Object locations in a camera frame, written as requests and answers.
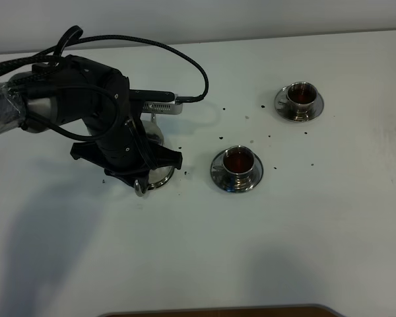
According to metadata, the stainless steel teapot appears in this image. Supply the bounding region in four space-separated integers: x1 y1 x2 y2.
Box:
133 113 175 197

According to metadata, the steel saucer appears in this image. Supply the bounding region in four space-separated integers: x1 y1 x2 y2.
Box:
210 152 264 194
274 81 324 122

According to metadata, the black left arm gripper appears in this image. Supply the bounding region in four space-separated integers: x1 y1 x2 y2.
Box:
71 56 183 187

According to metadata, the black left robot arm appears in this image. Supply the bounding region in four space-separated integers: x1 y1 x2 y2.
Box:
0 55 183 191

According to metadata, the black braided cable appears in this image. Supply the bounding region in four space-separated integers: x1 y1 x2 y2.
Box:
0 25 209 172

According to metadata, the near stainless steel teacup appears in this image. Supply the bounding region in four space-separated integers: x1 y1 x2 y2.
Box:
211 145 255 175

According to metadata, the near steel saucer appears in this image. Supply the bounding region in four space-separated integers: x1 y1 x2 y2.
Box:
210 152 264 194

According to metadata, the far stainless steel teacup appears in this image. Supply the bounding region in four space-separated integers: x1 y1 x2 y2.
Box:
275 81 318 113

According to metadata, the stainless steel teacup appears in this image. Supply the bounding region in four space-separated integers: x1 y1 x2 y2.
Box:
211 145 255 175
275 81 318 113

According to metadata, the far steel saucer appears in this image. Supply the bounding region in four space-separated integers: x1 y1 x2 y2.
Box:
274 81 324 122

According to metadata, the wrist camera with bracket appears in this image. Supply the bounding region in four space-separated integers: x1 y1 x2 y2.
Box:
129 89 183 115

